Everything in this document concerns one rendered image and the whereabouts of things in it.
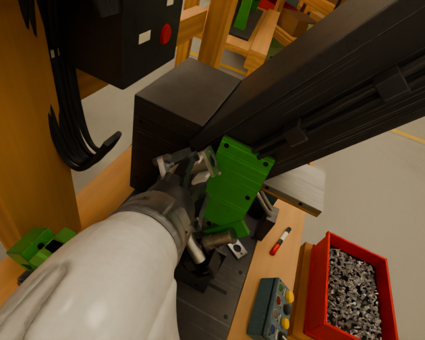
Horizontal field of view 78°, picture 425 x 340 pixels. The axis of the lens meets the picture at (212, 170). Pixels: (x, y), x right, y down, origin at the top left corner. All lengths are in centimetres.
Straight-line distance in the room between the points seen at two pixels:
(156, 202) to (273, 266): 60
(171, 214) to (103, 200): 60
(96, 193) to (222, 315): 51
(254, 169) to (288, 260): 41
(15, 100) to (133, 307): 34
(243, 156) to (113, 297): 39
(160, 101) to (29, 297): 50
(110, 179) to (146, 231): 69
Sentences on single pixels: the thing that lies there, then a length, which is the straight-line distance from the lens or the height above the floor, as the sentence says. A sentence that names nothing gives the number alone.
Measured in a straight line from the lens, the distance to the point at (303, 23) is 364.
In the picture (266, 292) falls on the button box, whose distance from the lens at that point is 76.
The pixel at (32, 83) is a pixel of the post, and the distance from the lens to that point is 47.
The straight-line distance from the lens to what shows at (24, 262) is 53.
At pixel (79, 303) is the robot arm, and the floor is 140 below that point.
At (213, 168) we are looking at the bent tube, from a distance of 51.
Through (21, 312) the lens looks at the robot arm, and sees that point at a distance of 21.
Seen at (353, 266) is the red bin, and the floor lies 87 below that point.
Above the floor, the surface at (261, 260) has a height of 90.
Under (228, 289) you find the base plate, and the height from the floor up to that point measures 90.
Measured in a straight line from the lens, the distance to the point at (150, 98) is 64.
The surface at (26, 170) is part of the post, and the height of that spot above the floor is 120.
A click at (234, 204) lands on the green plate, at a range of 59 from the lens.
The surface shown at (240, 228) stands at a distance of 62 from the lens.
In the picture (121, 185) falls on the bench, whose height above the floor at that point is 88.
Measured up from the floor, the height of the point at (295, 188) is 113.
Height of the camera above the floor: 158
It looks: 44 degrees down
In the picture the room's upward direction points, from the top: 21 degrees clockwise
